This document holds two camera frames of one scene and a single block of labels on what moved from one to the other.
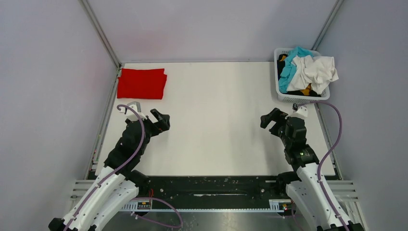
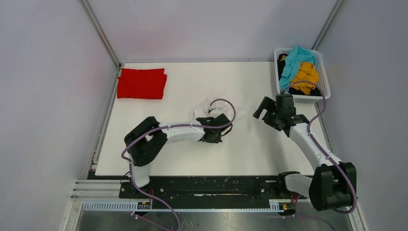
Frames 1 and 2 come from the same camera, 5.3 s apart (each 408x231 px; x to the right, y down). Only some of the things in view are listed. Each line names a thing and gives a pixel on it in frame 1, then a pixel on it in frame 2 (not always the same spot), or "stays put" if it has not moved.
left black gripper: x=162 y=124 to x=217 y=139
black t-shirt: x=280 y=65 stays put
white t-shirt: x=319 y=71 to x=208 y=109
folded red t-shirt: x=142 y=83 stays put
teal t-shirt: x=290 y=66 stays put
